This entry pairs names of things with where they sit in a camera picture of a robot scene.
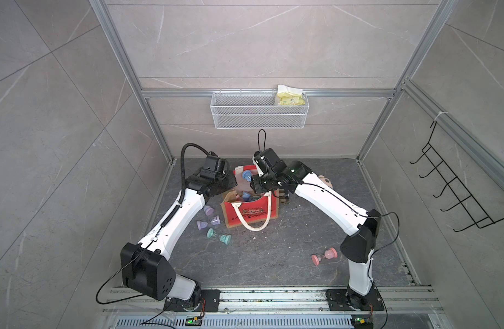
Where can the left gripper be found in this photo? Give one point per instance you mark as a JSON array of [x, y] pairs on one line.
[[232, 183]]

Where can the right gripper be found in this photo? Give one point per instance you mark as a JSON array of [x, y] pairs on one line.
[[255, 184]]

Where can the blue hourglass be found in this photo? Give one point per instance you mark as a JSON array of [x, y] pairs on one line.
[[246, 196], [247, 175]]

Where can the purple hourglass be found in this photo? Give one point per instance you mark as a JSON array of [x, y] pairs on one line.
[[215, 221], [208, 210]]

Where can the red burlap canvas bag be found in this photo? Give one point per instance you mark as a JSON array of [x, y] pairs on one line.
[[256, 213]]

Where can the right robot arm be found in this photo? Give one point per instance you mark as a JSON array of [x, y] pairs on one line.
[[360, 226]]

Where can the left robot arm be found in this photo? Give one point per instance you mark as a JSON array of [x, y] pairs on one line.
[[145, 266]]

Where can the green hourglass left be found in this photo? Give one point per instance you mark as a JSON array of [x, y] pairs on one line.
[[213, 234]]

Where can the plaid glasses case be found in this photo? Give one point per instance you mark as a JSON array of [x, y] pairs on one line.
[[282, 196]]

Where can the pink plush pig doll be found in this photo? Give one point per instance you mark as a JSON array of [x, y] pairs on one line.
[[326, 181]]

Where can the yellow wipes packet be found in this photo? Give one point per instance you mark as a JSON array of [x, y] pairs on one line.
[[289, 96]]

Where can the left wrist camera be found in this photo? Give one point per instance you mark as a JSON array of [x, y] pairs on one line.
[[215, 163]]

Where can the white wire mesh basket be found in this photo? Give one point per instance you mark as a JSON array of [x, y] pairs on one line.
[[256, 110]]

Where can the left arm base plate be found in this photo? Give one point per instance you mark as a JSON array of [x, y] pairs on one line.
[[207, 300]]

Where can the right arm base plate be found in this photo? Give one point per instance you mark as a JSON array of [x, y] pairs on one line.
[[348, 300]]

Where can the black wire hook rack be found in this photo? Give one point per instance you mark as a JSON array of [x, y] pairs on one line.
[[463, 197]]

